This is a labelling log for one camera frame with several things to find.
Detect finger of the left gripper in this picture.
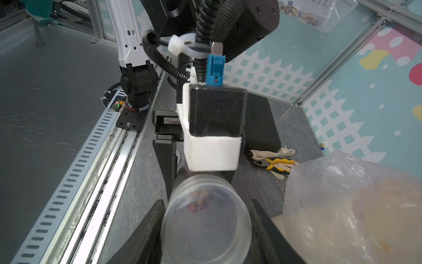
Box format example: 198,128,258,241
153,138,178,201

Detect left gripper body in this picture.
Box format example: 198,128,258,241
152,110,184,142

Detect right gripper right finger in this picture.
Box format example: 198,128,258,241
250,199,305,264

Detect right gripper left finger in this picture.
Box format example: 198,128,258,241
108,199,166,264

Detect clear tea jar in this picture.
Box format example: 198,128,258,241
161,167,252,264

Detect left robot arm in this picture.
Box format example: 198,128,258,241
108,1,280,130

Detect rose buds in middle jar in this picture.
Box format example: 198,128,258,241
187,189,212,213

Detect clear plastic bin liner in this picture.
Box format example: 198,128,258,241
283,151,422,264

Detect white yellow work gloves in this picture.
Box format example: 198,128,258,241
246,147,299,180

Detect black plastic tool case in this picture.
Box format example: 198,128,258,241
244,93,281,152

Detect beige trash bin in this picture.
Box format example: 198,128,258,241
273,180,422,264

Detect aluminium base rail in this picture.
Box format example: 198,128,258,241
13,90,145,264

